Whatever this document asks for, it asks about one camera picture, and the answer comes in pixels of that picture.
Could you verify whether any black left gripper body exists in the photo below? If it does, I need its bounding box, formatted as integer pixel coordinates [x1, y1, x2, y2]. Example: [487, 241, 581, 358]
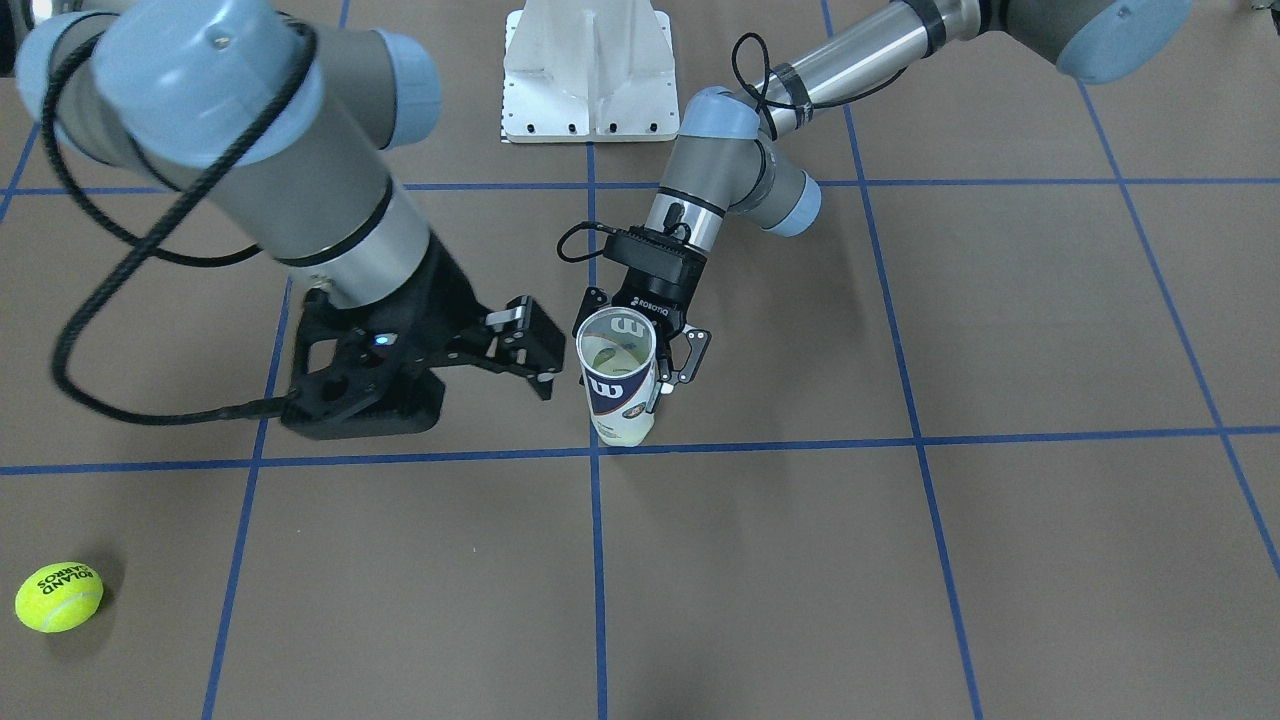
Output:
[607, 263, 705, 345]

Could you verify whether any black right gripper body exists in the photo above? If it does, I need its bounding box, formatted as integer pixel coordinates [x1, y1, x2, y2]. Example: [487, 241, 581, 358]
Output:
[294, 236, 495, 370]

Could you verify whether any clear Wilson tennis ball can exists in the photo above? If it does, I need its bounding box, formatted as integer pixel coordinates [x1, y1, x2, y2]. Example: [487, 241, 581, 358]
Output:
[576, 307, 657, 447]

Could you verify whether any Wilson 3 tennis ball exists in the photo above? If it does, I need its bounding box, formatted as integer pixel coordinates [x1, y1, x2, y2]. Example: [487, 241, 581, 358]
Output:
[579, 336, 641, 377]

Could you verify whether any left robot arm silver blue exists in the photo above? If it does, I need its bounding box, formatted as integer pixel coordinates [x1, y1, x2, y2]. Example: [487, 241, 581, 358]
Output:
[573, 1, 1190, 421]

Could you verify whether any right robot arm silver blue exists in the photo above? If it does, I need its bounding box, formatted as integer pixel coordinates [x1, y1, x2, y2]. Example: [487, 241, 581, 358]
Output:
[12, 1, 564, 425]

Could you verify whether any Roland Garros tennis ball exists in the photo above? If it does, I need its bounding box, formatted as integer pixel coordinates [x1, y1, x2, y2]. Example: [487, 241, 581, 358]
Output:
[14, 562, 104, 634]

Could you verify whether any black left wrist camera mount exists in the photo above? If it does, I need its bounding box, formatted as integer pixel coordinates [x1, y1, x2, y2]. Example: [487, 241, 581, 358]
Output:
[603, 225, 707, 281]

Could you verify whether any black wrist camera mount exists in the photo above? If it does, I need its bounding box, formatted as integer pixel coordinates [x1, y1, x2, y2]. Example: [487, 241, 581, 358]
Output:
[280, 338, 445, 439]
[603, 225, 707, 281]

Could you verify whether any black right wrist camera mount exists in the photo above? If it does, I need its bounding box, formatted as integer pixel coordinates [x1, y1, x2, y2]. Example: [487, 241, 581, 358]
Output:
[280, 338, 445, 439]

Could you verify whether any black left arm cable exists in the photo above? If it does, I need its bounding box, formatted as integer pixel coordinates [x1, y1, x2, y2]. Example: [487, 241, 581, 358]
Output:
[556, 32, 831, 265]

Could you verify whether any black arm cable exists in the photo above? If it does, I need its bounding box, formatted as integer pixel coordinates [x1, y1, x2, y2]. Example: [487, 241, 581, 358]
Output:
[556, 32, 831, 265]
[38, 20, 321, 428]

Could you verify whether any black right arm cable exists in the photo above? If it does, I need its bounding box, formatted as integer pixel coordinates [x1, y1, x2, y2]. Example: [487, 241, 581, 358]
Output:
[38, 20, 321, 428]

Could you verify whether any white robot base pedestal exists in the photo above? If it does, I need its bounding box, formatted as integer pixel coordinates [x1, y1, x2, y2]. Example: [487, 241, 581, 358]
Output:
[500, 1, 681, 143]

